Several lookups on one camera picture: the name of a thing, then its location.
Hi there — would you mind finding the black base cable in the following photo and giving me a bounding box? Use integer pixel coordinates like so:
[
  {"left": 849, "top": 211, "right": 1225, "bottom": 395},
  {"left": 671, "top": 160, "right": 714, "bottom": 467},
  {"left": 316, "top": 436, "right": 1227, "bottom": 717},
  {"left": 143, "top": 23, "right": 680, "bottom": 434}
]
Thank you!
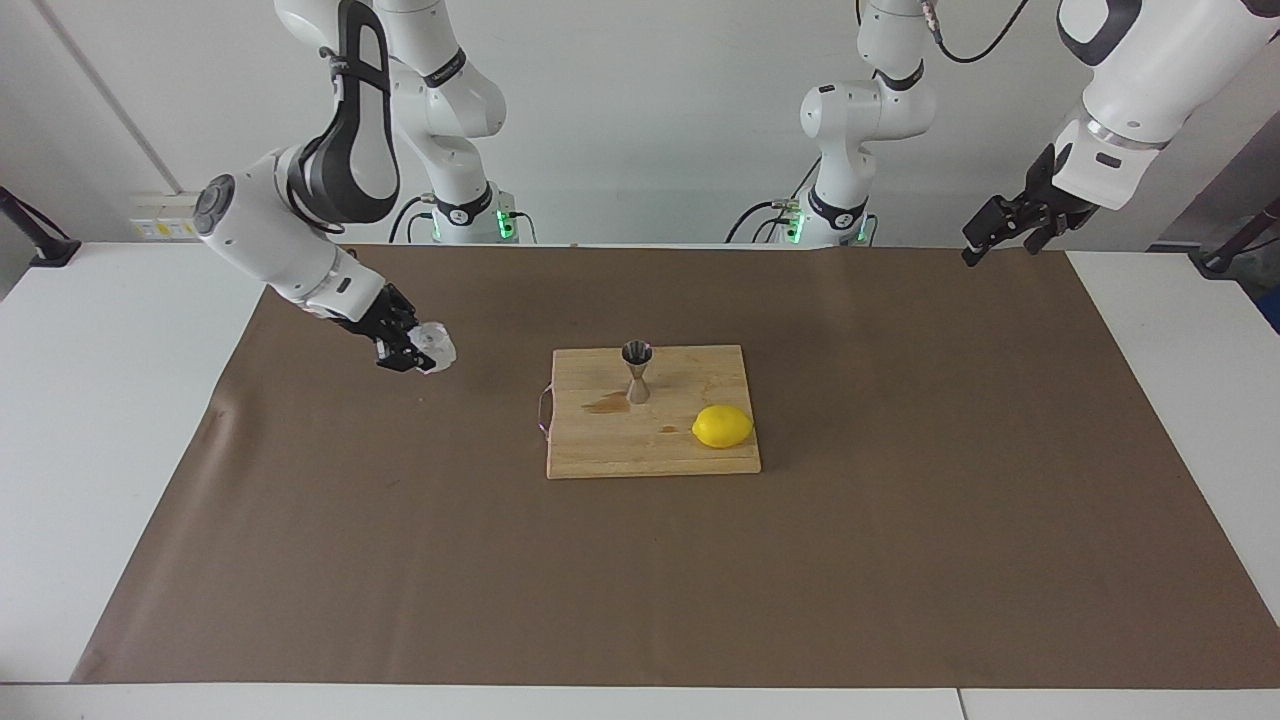
[
  {"left": 388, "top": 193, "right": 441, "bottom": 244},
  {"left": 727, "top": 198, "right": 806, "bottom": 244}
]

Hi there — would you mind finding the steel jigger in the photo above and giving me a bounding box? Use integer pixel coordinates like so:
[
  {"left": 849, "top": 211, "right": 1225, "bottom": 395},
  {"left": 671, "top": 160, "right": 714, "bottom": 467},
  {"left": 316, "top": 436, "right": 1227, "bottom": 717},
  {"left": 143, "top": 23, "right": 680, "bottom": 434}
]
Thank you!
[{"left": 621, "top": 340, "right": 655, "bottom": 405}]

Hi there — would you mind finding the black clamp stand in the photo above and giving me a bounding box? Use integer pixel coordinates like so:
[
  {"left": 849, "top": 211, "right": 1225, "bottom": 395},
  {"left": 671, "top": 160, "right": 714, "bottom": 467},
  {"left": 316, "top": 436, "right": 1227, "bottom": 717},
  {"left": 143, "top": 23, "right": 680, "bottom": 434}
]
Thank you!
[
  {"left": 0, "top": 185, "right": 81, "bottom": 268},
  {"left": 1190, "top": 195, "right": 1280, "bottom": 278}
]

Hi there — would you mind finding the clear plastic cup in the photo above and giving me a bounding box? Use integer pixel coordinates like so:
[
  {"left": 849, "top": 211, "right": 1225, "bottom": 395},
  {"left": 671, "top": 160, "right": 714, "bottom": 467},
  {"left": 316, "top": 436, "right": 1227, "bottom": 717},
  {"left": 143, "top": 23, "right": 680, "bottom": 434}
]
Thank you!
[{"left": 412, "top": 321, "right": 458, "bottom": 373}]

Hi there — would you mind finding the white wall socket strip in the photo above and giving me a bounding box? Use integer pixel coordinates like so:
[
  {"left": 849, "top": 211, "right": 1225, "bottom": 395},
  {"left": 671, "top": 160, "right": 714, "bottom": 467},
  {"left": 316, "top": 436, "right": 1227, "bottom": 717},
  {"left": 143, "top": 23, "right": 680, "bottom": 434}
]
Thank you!
[{"left": 130, "top": 192, "right": 216, "bottom": 242}]

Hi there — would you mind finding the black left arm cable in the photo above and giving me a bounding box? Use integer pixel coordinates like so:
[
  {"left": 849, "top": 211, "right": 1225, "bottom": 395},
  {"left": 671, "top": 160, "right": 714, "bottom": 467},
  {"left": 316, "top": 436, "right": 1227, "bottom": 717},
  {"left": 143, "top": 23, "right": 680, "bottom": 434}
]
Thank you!
[{"left": 918, "top": 0, "right": 1031, "bottom": 69}]

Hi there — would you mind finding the brown paper table mat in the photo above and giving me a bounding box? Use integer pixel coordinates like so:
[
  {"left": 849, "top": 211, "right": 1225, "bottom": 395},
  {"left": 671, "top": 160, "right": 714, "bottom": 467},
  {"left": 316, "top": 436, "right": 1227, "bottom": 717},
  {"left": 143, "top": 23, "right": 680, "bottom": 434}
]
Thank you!
[{"left": 70, "top": 243, "right": 1280, "bottom": 689}]

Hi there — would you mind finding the wooden cutting board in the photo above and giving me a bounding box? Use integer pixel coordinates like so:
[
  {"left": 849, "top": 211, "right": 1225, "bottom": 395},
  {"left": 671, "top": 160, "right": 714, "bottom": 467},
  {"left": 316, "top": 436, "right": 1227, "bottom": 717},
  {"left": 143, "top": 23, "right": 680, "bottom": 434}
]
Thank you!
[{"left": 537, "top": 345, "right": 762, "bottom": 480}]

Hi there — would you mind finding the yellow lemon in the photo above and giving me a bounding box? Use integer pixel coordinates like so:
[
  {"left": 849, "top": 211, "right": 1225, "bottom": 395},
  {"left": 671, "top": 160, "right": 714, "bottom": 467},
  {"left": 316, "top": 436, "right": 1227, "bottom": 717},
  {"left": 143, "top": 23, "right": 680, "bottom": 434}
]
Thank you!
[{"left": 691, "top": 404, "right": 755, "bottom": 449}]

